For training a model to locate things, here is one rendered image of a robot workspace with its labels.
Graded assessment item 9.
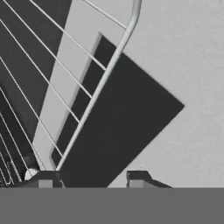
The grey toaster oven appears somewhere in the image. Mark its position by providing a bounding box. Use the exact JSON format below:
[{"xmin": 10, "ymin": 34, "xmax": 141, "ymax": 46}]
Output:
[{"xmin": 0, "ymin": 0, "xmax": 74, "ymax": 187}]

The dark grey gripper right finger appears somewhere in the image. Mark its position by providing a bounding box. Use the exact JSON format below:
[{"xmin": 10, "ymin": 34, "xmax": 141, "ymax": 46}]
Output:
[{"xmin": 126, "ymin": 170, "xmax": 173, "ymax": 189}]

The silver wire toaster oven rack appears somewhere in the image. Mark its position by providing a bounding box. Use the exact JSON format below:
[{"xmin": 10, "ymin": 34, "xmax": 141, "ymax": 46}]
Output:
[{"xmin": 0, "ymin": 0, "xmax": 144, "ymax": 187}]

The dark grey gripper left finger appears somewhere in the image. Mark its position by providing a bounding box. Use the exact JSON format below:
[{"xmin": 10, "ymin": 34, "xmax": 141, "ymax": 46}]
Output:
[{"xmin": 8, "ymin": 170, "xmax": 65, "ymax": 189}]

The toaster oven door dark glass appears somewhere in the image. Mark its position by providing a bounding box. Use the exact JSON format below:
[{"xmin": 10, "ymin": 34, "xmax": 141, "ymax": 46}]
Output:
[{"xmin": 31, "ymin": 0, "xmax": 186, "ymax": 189}]

